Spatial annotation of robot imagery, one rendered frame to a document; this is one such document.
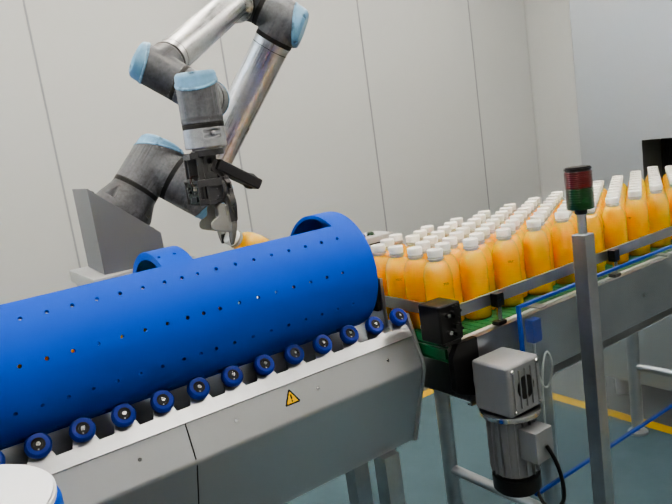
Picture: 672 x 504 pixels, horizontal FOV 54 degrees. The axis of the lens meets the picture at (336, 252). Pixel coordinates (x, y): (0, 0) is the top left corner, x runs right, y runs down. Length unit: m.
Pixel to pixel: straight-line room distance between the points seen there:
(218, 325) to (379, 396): 0.46
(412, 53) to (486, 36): 0.86
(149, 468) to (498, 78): 5.26
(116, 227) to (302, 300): 0.87
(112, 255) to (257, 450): 0.91
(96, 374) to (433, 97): 4.64
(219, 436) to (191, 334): 0.22
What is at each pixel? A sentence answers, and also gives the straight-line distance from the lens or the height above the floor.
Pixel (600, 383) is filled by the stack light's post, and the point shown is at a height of 0.73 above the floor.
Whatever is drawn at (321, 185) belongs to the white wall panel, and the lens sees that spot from 4.88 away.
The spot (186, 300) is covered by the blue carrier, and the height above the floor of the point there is 1.15.
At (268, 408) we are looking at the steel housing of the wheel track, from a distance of 1.42.
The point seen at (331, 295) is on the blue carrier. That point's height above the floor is 1.07.
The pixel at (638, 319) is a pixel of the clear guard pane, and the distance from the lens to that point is 2.10.
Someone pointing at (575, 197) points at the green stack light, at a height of 1.19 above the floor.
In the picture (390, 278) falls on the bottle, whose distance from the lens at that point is 1.74.
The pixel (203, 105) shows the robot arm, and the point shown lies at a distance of 1.46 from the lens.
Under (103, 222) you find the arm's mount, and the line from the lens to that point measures 2.10.
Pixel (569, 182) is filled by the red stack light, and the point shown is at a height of 1.23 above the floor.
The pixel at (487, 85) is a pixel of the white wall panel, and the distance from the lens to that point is 6.05.
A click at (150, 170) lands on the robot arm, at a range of 2.19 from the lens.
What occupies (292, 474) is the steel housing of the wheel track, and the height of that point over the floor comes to 0.70.
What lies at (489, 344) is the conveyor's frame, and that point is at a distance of 1.67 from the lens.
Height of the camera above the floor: 1.41
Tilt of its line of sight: 10 degrees down
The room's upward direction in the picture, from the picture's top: 8 degrees counter-clockwise
